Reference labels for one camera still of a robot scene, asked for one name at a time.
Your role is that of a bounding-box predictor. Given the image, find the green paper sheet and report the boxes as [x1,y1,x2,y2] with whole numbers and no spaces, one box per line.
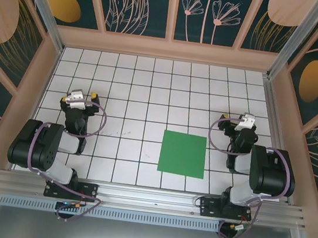
[156,129,210,180]

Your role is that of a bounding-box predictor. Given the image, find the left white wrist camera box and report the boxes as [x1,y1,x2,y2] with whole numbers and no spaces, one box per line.
[67,89,89,111]

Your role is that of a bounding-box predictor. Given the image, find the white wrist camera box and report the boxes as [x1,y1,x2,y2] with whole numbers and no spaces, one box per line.
[235,111,258,135]
[67,89,89,111]

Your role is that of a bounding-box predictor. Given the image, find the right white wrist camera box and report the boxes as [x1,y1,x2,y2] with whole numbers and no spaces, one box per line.
[235,111,258,135]

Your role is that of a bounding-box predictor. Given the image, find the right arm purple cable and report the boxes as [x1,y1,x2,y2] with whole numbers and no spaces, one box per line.
[194,114,298,238]

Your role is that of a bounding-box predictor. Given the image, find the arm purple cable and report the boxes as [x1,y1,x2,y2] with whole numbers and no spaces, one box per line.
[194,114,298,238]
[20,92,116,226]

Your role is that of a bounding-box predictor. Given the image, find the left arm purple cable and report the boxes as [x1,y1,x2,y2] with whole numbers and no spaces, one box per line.
[20,92,116,226]

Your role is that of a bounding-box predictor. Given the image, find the aluminium side rail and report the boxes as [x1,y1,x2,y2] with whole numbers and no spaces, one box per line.
[247,76,312,205]

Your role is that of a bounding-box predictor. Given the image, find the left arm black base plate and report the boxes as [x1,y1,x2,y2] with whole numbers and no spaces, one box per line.
[43,176,100,204]

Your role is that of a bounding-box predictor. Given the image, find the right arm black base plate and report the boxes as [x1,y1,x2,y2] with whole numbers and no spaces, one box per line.
[198,196,253,224]

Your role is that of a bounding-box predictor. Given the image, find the aluminium frame post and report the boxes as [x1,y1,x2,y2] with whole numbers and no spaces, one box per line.
[3,0,73,55]
[265,0,318,86]

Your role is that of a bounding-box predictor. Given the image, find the long aluminium mounting rail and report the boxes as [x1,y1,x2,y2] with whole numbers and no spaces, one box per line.
[0,164,309,234]

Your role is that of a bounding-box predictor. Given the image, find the grey slotted cable duct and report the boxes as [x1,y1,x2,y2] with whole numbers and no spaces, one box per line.
[0,193,224,236]

